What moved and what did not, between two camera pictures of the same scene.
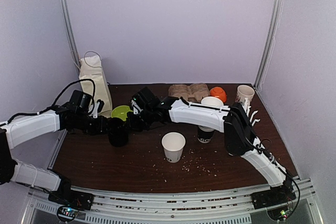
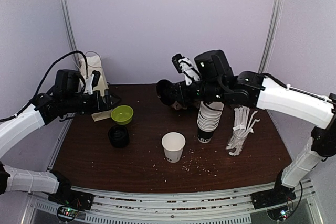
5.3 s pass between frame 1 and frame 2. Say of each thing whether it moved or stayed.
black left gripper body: moved
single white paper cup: stayed
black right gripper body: moved
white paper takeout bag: stayed
